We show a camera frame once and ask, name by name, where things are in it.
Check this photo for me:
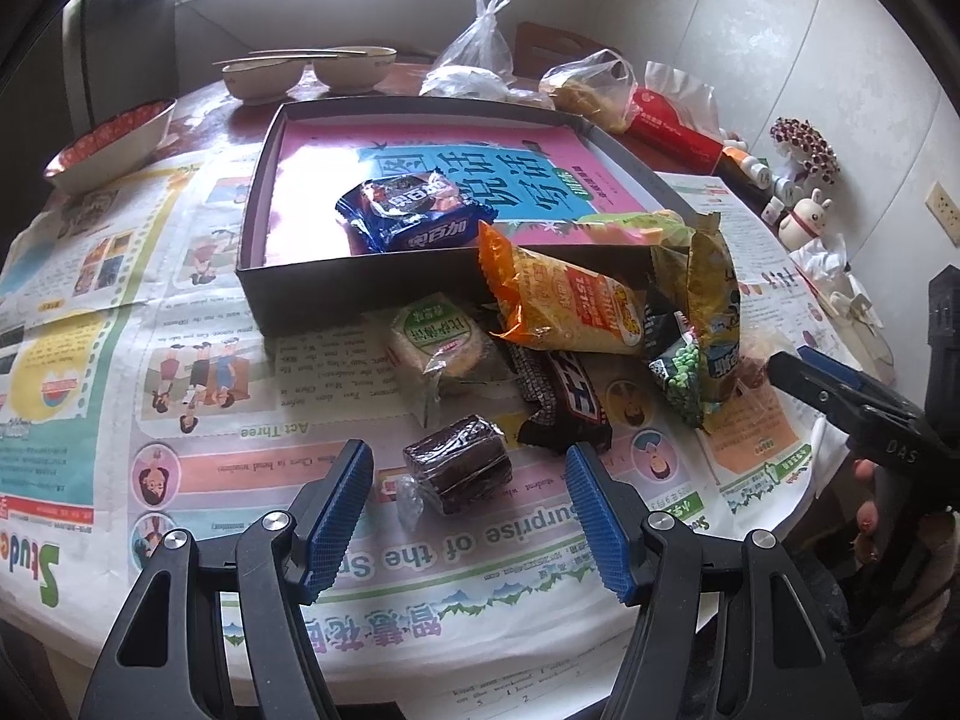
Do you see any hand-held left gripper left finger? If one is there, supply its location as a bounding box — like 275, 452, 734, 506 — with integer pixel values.
82, 439, 376, 720

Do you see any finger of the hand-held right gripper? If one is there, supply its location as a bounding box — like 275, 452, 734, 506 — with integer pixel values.
765, 351, 931, 458
796, 345, 912, 410

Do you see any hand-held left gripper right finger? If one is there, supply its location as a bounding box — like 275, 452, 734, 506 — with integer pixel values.
564, 442, 871, 720

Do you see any dark brown cake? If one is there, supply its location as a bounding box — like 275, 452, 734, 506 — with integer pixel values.
395, 414, 515, 533

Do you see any green pea snack packet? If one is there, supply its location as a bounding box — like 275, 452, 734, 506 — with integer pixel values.
646, 292, 710, 432

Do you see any green and yellow snack packet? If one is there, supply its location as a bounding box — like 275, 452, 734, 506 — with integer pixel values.
579, 208, 743, 432

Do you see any grey cardboard box tray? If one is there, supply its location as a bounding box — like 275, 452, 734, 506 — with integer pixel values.
234, 96, 680, 335

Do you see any orange snack packet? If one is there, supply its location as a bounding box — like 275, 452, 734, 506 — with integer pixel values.
478, 221, 653, 357

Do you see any person's right hand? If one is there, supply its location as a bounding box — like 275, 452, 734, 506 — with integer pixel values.
853, 457, 960, 631

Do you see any clear pastry packet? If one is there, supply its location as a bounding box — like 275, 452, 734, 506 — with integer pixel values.
731, 330, 785, 398

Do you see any white crumpled paper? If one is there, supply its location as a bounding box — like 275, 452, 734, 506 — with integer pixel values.
791, 236, 893, 361

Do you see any printed newspaper sheet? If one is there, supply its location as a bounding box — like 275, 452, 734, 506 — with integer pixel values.
0, 270, 758, 691
0, 146, 260, 320
660, 171, 852, 500

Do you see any black chocolate bar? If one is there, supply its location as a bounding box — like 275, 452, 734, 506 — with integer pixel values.
504, 341, 614, 455

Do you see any white rabbit figurine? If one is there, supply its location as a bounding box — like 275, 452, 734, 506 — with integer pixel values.
776, 187, 842, 248

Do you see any round cookie green label packet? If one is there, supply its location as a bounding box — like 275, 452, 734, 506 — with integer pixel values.
386, 298, 500, 428

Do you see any small orange white bottle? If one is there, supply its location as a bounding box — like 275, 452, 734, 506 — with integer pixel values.
720, 146, 773, 192

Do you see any beaded flower decoration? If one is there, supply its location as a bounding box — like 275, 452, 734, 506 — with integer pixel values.
769, 116, 839, 185

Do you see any red tissue pack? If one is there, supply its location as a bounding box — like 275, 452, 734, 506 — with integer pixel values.
622, 60, 727, 173

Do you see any blue snack packet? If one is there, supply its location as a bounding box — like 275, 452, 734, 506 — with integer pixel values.
335, 171, 481, 254

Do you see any pink printed book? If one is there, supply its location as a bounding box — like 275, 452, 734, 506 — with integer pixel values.
259, 116, 653, 263

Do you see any plastic bag of yellow food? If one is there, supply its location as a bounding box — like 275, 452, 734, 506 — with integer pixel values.
538, 49, 638, 132

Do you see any red patterned bowl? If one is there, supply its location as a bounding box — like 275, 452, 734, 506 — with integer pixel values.
43, 99, 177, 196

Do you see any beige ceramic bowl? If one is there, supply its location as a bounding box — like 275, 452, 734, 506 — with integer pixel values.
313, 46, 398, 91
221, 60, 305, 102

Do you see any white crumpled plastic bag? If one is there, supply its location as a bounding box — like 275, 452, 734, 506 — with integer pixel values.
418, 66, 556, 110

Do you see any tied clear plastic bag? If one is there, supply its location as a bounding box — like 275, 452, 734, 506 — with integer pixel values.
433, 0, 517, 83

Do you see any dark refrigerator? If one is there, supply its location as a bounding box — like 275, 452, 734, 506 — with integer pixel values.
60, 0, 181, 128

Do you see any white wall outlet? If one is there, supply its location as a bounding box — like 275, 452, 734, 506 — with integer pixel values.
924, 181, 960, 245

